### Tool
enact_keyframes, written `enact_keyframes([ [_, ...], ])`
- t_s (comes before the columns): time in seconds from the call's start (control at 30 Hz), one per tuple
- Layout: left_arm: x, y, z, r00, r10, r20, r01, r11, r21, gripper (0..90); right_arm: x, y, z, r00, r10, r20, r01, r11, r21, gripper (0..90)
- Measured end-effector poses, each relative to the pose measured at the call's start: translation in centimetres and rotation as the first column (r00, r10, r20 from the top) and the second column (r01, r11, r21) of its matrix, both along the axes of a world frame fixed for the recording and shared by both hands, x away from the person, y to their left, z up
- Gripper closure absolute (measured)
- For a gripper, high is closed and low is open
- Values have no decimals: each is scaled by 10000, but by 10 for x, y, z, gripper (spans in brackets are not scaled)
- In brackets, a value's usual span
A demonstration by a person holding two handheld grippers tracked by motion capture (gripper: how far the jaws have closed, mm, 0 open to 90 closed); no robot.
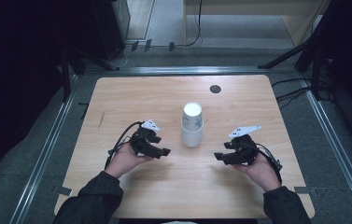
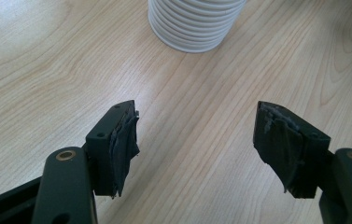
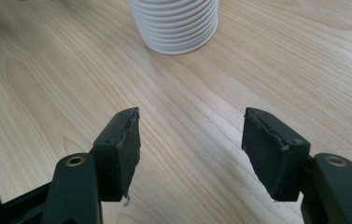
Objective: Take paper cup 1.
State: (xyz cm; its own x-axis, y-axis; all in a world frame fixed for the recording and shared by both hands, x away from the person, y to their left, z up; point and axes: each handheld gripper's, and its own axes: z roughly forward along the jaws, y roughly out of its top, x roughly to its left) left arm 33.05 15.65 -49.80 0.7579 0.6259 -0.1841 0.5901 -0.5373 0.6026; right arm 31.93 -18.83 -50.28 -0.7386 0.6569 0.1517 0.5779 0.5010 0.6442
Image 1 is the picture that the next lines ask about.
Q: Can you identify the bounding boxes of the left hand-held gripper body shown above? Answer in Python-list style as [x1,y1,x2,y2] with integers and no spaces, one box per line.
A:
[130,119,162,157]

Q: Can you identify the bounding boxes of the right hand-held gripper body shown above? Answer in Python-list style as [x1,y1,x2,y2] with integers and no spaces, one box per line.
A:
[228,124,262,165]

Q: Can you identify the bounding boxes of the stack of white paper cups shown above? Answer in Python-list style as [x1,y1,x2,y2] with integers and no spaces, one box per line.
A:
[180,101,204,148]

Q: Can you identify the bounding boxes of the person's left hand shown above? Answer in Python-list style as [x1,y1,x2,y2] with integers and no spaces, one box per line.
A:
[105,142,154,179]

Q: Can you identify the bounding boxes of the person's right hand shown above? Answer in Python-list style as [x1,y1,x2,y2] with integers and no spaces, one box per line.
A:
[232,152,282,193]

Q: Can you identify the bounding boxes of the grey tape strip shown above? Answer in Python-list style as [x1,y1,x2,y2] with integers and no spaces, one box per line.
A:
[294,186,312,195]
[51,186,73,197]

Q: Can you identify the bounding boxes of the black metal stand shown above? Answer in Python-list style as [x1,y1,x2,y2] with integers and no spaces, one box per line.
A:
[59,46,88,102]

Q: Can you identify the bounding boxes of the black tripod stand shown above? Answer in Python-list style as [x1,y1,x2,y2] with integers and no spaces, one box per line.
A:
[257,0,336,73]

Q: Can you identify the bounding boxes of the black cabinet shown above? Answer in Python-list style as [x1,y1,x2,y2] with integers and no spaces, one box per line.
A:
[91,0,131,61]

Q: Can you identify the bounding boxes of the light wooden cabinet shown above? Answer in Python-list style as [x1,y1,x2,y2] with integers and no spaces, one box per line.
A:
[182,0,331,48]

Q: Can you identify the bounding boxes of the right hand-held gripper cable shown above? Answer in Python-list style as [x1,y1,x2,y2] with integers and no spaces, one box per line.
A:
[256,143,284,185]

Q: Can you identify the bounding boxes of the black floor cables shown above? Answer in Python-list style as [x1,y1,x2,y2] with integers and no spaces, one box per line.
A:
[271,77,313,110]

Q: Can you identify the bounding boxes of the metal floor rail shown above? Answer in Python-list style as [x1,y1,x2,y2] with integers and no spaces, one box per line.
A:
[8,74,83,224]
[299,74,352,224]
[83,65,296,76]

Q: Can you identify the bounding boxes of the white floor cable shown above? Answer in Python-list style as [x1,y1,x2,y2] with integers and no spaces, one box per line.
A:
[107,45,130,69]

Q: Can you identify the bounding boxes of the black hanging cable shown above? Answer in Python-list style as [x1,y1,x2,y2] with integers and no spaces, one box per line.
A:
[185,0,204,48]

